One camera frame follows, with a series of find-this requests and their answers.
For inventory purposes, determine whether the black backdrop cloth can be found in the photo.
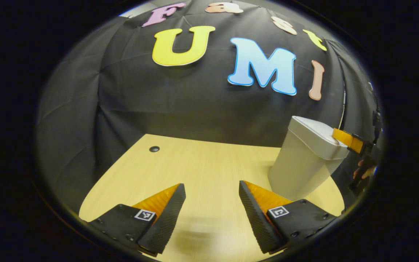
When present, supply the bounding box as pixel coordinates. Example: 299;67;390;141
35;0;383;215

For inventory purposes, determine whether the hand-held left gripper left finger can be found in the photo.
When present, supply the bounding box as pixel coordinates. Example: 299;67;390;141
80;183;187;255

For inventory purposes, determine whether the light wooden desktop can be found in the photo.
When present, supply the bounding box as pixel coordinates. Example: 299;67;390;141
79;134;345;262

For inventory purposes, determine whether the white desktop garbage bin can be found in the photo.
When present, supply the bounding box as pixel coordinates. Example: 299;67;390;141
268;116;350;201

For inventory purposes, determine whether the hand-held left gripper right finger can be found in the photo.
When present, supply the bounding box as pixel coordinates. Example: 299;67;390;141
239;180;337;254

